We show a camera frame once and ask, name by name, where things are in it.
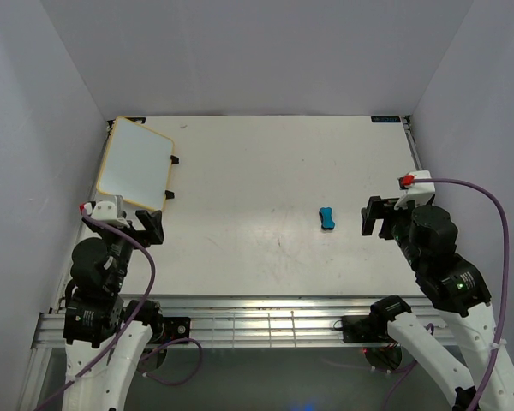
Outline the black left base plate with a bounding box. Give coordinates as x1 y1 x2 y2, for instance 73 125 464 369
158 317 191 343

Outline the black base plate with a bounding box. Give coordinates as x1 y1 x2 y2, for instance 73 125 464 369
340 314 393 343
158 317 191 343

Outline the blue label right corner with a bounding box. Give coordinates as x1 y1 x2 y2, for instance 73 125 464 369
370 116 402 123

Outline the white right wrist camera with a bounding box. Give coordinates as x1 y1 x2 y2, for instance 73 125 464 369
394 170 435 210

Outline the blue whiteboard eraser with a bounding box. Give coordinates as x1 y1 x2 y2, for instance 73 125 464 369
319 207 336 231

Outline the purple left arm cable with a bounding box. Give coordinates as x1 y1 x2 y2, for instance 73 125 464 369
33 213 203 411

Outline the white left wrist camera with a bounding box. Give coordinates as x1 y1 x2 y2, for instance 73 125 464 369
79 195 129 229

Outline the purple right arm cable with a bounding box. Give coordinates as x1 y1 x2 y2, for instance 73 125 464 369
380 177 510 411

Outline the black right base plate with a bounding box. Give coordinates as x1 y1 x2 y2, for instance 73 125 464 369
340 314 393 343

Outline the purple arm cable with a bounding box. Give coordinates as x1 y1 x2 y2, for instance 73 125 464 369
380 177 510 411
33 213 203 411

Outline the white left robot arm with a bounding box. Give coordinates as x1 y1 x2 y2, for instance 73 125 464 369
62 201 164 410

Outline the aluminium rail frame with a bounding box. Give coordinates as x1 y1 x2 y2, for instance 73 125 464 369
19 115 514 411

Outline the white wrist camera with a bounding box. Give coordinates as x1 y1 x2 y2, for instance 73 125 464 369
394 170 435 210
79 195 129 229

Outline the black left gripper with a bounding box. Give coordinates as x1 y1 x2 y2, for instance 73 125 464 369
83 208 164 290

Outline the yellow framed whiteboard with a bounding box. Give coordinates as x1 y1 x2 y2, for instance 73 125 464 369
96 117 175 211

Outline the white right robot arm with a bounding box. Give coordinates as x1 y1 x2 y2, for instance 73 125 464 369
362 196 514 410

